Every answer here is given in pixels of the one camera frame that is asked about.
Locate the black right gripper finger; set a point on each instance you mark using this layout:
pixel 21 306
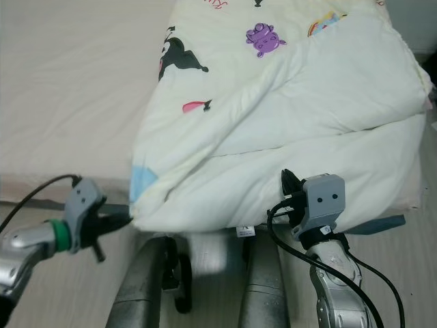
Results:
pixel 291 183

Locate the cream cartoon print blanket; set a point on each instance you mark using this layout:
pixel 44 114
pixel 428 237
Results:
pixel 280 123

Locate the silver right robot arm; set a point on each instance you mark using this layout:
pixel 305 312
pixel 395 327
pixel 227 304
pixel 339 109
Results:
pixel 341 287

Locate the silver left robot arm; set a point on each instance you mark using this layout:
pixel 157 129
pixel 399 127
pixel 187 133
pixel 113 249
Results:
pixel 27 256

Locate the cream sheeted mattress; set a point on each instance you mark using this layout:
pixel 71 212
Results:
pixel 68 89

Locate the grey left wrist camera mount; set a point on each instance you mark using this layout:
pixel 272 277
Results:
pixel 85 208

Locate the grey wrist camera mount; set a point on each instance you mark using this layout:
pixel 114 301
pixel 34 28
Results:
pixel 321 205
pixel 85 208

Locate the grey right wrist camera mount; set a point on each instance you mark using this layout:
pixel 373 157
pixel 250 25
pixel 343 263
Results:
pixel 321 205

